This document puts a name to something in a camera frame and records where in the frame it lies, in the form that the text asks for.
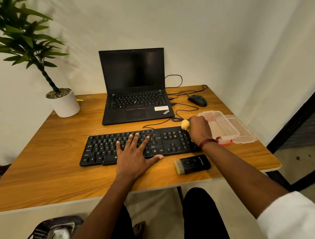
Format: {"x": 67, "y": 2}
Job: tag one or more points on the person's white shirt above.
{"x": 288, "y": 216}

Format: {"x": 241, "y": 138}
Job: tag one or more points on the black woven basket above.
{"x": 39, "y": 230}

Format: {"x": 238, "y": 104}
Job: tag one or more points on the person's left hand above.
{"x": 131, "y": 160}

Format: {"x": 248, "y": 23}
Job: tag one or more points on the person's left forearm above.
{"x": 101, "y": 209}

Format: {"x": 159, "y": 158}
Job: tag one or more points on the clear plastic container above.
{"x": 221, "y": 125}

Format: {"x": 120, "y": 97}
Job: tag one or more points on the black keyboard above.
{"x": 167, "y": 141}

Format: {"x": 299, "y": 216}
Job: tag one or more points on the green leafy plant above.
{"x": 27, "y": 39}

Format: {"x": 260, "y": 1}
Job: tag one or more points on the clear lid with orange clips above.
{"x": 243, "y": 130}

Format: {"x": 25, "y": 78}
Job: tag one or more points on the person's bare foot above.
{"x": 139, "y": 229}

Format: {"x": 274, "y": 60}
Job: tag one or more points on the red wrist band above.
{"x": 206, "y": 142}

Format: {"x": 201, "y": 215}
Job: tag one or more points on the yellow cloth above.
{"x": 185, "y": 124}

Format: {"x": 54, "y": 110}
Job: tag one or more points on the black laptop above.
{"x": 133, "y": 69}

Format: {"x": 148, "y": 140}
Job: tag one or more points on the black cleaning brush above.
{"x": 194, "y": 163}

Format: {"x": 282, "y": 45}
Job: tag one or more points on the white plant pot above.
{"x": 65, "y": 106}

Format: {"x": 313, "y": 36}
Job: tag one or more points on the brown patterned bag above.
{"x": 3, "y": 170}

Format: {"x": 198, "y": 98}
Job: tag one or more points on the person's right forearm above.
{"x": 246, "y": 179}

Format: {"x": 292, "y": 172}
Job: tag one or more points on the black computer mouse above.
{"x": 197, "y": 100}

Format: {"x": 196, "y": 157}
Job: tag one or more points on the person's right hand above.
{"x": 200, "y": 130}

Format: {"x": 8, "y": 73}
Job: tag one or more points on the person's black trousers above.
{"x": 204, "y": 214}

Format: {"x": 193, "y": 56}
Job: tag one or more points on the black table leg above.
{"x": 180, "y": 194}

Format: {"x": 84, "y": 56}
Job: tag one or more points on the black door frame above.
{"x": 292, "y": 130}

